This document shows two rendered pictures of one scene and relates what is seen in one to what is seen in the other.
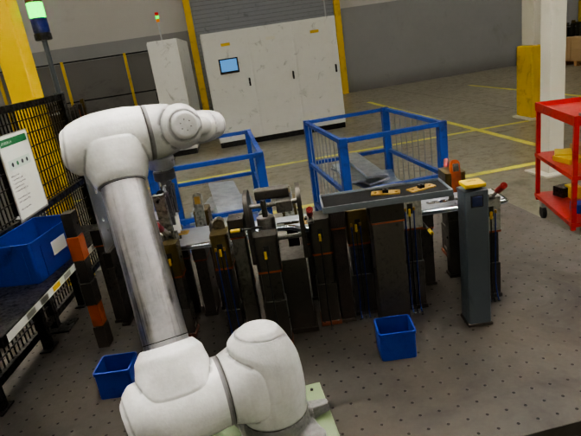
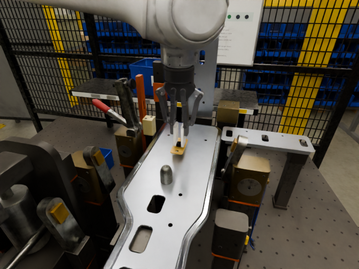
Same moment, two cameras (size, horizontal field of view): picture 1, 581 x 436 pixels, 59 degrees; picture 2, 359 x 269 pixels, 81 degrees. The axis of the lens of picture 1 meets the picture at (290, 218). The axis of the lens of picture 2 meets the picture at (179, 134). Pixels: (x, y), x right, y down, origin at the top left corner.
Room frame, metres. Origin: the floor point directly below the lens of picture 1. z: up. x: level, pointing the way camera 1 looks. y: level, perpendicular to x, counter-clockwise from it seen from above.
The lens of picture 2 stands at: (1.91, -0.10, 1.39)
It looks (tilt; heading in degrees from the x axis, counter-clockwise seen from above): 31 degrees down; 103
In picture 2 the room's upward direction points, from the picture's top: straight up
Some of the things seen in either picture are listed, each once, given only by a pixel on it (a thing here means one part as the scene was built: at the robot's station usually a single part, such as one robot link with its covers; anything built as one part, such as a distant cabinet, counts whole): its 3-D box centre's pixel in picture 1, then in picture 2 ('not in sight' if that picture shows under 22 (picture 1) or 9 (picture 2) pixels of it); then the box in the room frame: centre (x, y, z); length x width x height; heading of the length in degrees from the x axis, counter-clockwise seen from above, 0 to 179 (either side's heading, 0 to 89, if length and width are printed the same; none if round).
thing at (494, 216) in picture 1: (488, 246); not in sight; (1.59, -0.64, 0.88); 0.12 x 0.07 x 0.36; 179
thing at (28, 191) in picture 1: (21, 174); (232, 29); (1.91, 0.96, 1.30); 0.23 x 0.02 x 0.31; 179
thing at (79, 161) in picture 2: (228, 284); (95, 209); (1.59, 0.24, 0.88); 0.11 x 0.07 x 0.37; 179
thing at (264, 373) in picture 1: (262, 369); not in sight; (1.01, 0.11, 0.92); 0.18 x 0.16 x 0.22; 109
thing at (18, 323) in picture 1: (40, 273); (161, 93); (1.60, 0.85, 1.01); 0.90 x 0.22 x 0.03; 179
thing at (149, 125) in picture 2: not in sight; (152, 160); (1.67, 0.49, 0.88); 0.04 x 0.04 x 0.37; 89
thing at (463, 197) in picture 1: (474, 257); not in sight; (1.44, -0.54, 0.92); 0.08 x 0.08 x 0.44; 89
